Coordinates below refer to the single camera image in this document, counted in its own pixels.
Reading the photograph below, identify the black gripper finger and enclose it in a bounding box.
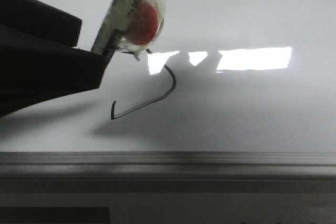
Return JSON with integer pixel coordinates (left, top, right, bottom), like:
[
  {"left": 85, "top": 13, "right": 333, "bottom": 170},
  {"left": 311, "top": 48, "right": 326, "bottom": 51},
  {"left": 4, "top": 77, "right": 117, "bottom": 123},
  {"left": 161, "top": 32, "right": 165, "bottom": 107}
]
[
  {"left": 1, "top": 0, "right": 82, "bottom": 47},
  {"left": 1, "top": 26, "right": 107, "bottom": 116}
]

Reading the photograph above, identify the white whiteboard marker pen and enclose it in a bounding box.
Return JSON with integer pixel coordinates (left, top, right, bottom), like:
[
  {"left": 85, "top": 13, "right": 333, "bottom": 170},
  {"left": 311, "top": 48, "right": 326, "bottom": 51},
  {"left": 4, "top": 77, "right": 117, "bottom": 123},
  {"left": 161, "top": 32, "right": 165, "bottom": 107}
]
[{"left": 91, "top": 0, "right": 141, "bottom": 62}]

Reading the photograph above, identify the red magnet taped to marker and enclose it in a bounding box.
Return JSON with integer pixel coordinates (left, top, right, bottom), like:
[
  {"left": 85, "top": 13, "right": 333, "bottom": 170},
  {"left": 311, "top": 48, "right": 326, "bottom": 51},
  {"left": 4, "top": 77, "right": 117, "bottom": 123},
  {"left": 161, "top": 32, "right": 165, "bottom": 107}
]
[{"left": 119, "top": 0, "right": 166, "bottom": 57}]

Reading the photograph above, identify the white whiteboard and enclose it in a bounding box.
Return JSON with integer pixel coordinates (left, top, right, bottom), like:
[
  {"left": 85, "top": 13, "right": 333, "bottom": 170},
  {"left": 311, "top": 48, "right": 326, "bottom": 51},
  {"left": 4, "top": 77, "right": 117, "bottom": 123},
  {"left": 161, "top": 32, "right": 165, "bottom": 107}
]
[{"left": 1, "top": 0, "right": 335, "bottom": 153}]

